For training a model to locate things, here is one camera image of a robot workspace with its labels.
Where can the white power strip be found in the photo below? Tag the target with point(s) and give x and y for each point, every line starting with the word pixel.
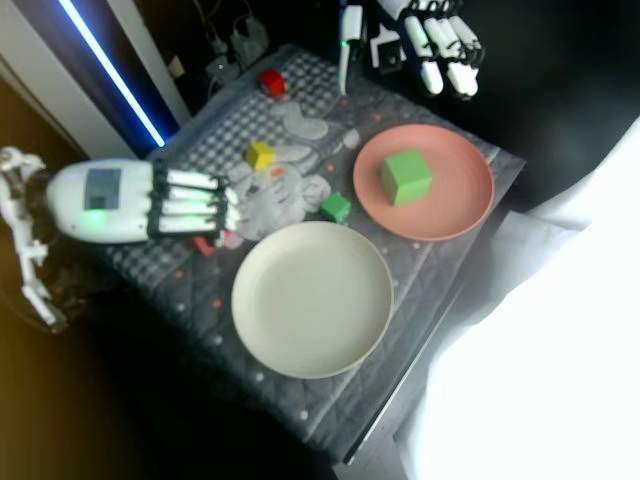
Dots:
pixel 223 68

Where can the yellow cube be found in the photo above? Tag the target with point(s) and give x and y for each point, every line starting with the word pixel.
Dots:
pixel 260 155

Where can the grey bear print quilt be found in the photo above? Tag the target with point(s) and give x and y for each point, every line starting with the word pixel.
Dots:
pixel 200 280

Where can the large green cube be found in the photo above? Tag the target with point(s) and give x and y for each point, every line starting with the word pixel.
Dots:
pixel 406 177

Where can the blue white light strip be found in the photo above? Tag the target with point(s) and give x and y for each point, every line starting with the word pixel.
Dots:
pixel 112 72

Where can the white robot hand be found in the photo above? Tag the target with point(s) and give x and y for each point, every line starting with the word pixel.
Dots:
pixel 100 200
pixel 440 45

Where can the blurry red object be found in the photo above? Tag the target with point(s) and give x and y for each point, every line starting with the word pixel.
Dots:
pixel 202 246

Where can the small green number cube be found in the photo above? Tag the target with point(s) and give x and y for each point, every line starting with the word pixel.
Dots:
pixel 336 207

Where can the white plate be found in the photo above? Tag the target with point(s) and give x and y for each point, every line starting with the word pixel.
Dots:
pixel 310 300

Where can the pink plate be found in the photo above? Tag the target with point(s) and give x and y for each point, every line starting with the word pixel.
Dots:
pixel 450 210

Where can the small red cube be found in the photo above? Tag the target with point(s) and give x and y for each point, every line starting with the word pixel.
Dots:
pixel 272 82

